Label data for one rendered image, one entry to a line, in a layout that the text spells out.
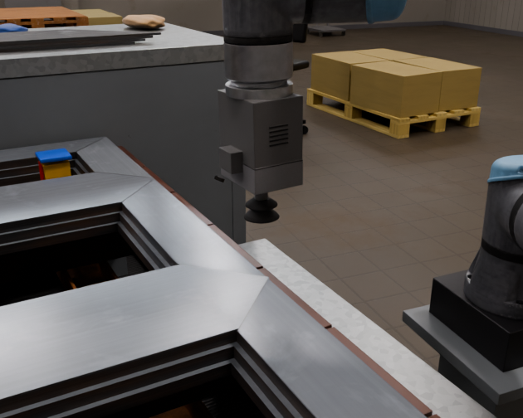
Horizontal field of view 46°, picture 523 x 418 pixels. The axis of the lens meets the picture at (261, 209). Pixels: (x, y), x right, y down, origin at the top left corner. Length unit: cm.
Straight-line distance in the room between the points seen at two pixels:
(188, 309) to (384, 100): 414
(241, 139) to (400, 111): 403
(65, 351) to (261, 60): 37
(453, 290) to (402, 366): 16
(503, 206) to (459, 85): 413
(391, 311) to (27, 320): 183
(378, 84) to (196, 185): 333
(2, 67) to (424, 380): 105
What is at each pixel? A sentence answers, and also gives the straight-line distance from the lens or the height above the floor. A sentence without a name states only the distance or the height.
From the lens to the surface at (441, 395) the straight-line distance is 95.
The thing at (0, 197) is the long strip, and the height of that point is 86.
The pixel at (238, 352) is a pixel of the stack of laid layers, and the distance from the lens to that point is 71.
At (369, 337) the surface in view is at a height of 68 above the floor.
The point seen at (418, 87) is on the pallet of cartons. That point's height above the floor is 36.
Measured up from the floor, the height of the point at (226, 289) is 86.
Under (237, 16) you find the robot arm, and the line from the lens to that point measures 66.
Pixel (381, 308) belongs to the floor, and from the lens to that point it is 245.
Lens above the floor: 125
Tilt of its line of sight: 22 degrees down
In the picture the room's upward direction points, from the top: straight up
